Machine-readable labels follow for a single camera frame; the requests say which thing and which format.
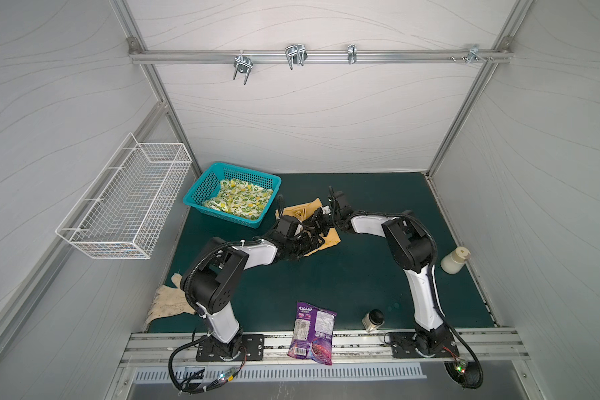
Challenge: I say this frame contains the metal clamp right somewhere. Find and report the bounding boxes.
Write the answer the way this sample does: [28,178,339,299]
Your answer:
[348,44,358,65]

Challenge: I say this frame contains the small black-lidded jar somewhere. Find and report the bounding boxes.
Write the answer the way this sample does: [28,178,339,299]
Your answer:
[362,309,385,333]

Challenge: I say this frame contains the beige work glove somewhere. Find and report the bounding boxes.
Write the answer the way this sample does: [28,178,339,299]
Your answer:
[145,273,196,326]

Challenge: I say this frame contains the purple snack bag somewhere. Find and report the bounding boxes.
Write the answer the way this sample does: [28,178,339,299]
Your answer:
[288,302,337,366]

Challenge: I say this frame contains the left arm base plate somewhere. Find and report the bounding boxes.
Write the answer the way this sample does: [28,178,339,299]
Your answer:
[196,333,264,363]

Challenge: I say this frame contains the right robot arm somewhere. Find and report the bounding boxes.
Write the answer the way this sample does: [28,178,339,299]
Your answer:
[303,189,484,389]

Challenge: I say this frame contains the metal corner bracket bolts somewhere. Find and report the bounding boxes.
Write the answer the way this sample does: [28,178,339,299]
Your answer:
[449,45,495,65]

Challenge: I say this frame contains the yellow skirt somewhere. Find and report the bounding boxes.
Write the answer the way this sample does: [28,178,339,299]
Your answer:
[275,198,341,257]

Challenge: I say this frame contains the metal u-bolt clamp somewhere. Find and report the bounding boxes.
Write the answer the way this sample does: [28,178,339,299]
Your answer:
[233,54,253,85]
[284,43,308,70]

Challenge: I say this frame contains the teal plastic basket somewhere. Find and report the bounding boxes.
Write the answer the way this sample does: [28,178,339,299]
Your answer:
[183,163,282,228]

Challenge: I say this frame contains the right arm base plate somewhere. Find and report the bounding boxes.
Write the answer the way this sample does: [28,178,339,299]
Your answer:
[383,331,459,359]

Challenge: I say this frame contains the aluminium cross bar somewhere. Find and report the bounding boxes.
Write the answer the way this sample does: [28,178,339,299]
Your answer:
[129,48,514,65]

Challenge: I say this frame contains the white wire basket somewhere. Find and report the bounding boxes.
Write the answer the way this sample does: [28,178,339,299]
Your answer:
[56,133,192,260]

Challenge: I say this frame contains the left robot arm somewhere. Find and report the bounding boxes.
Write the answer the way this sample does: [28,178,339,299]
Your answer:
[168,203,331,394]

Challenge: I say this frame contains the metal u-bolt clamp middle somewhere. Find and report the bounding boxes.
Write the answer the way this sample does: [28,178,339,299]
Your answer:
[284,43,308,70]

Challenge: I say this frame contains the green table mat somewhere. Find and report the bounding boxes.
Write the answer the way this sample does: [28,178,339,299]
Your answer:
[146,173,494,333]

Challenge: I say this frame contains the metal u-bolt clamp left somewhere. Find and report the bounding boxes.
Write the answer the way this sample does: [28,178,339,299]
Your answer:
[233,54,253,85]

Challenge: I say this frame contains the green floral skirt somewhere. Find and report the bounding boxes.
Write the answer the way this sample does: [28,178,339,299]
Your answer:
[203,179,273,220]

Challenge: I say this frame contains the small white bottle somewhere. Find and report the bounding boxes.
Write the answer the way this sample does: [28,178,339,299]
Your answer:
[441,247,471,275]

